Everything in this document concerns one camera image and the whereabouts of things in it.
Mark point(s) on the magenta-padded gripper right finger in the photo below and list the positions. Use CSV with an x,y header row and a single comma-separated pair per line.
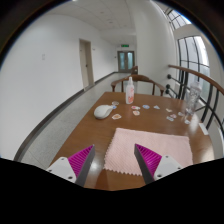
x,y
150,160

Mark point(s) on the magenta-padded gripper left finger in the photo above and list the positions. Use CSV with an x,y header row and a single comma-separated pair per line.
x,y
78,161

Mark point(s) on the pink towel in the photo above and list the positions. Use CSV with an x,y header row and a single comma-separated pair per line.
x,y
156,146

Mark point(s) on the small blue sticker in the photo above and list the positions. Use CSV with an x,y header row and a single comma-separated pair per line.
x,y
156,107
146,106
170,118
114,107

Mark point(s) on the small pink sticker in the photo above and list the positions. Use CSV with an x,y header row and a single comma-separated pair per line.
x,y
115,103
135,107
116,116
136,113
173,115

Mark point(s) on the small white sticker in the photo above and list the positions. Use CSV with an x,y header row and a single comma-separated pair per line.
x,y
169,110
181,113
187,122

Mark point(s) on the white computer mouse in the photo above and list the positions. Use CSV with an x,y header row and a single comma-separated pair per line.
x,y
102,112

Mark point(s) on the white paper card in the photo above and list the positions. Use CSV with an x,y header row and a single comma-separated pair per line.
x,y
203,129

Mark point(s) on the white pump bottle pink label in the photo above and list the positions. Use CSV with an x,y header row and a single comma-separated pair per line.
x,y
129,93

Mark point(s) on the clear plastic water bottle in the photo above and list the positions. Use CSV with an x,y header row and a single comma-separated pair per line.
x,y
193,98

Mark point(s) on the wooden handrail black metal railing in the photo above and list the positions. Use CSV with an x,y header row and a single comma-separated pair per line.
x,y
200,76

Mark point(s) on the glazed double door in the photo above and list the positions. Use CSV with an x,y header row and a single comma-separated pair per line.
x,y
126,61

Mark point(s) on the tall dark-framed window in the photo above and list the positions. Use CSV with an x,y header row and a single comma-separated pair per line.
x,y
191,56

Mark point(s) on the green exit sign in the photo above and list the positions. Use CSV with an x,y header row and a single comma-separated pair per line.
x,y
125,45

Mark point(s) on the slanted upper window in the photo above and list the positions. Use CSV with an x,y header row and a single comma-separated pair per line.
x,y
176,18

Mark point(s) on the beige wall door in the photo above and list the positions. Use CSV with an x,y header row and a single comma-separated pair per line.
x,y
85,63

